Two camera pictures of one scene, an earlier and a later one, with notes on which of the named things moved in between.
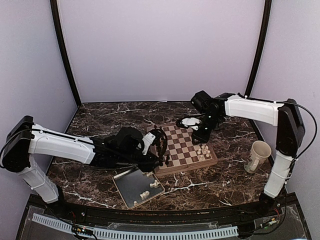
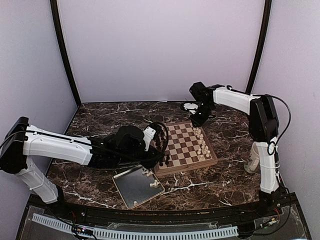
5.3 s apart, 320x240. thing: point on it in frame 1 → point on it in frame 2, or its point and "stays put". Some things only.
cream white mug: (260, 150) stays put
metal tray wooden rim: (137, 187) stays put
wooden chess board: (182, 152) stays put
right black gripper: (203, 138) → (199, 121)
